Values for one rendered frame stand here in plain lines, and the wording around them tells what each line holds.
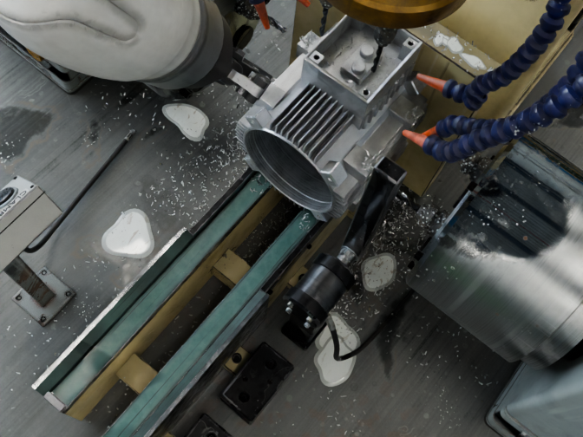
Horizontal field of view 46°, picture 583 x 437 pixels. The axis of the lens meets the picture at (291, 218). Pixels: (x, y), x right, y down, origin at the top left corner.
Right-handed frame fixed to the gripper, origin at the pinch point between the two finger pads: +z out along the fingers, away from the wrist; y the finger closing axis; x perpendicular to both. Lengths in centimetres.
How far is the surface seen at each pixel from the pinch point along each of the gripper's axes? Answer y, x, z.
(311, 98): -4.2, -2.0, 10.7
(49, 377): 0.3, 46.7, 3.2
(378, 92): -10.8, -7.5, 9.6
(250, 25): 14.8, -4.9, 26.6
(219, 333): -12.4, 31.0, 13.7
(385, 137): -13.9, -3.6, 16.6
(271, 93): 1.4, 0.7, 13.1
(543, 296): -40.4, 0.0, 6.4
